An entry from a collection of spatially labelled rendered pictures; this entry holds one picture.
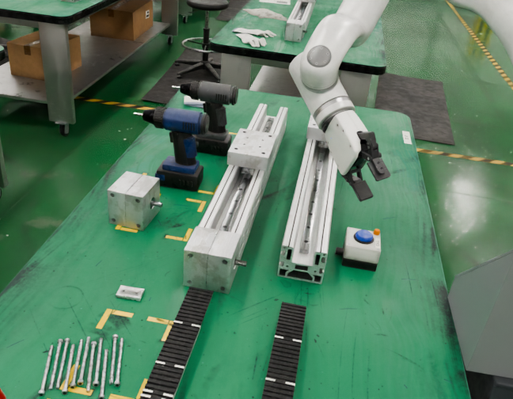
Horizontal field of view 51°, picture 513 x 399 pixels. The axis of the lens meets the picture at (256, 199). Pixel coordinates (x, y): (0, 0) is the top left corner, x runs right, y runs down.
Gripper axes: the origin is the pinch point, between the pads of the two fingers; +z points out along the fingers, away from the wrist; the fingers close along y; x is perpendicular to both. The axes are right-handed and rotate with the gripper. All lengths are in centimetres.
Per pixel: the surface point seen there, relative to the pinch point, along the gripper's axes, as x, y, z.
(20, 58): -61, -217, -231
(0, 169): -84, -157, -117
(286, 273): -16.1, -22.8, 5.8
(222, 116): -6, -48, -51
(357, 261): 0.9, -23.7, 8.8
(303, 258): -11.9, -20.7, 4.4
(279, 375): -30.9, -4.4, 25.3
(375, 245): 5.5, -20.8, 7.3
